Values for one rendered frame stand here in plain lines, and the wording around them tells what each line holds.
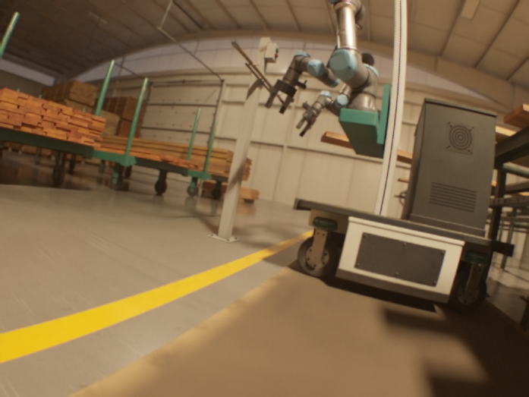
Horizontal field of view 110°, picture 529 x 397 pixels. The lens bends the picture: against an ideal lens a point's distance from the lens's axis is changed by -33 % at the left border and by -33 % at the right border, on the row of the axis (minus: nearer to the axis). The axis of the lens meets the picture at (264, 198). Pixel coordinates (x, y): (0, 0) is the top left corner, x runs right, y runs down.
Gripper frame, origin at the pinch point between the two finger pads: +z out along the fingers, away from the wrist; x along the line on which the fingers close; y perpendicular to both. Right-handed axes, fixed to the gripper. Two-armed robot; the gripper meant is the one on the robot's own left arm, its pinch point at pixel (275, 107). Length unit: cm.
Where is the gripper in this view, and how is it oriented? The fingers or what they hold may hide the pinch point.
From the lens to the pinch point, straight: 140.9
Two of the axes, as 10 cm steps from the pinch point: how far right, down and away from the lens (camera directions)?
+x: -5.6, 0.5, -8.3
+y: -7.0, -5.6, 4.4
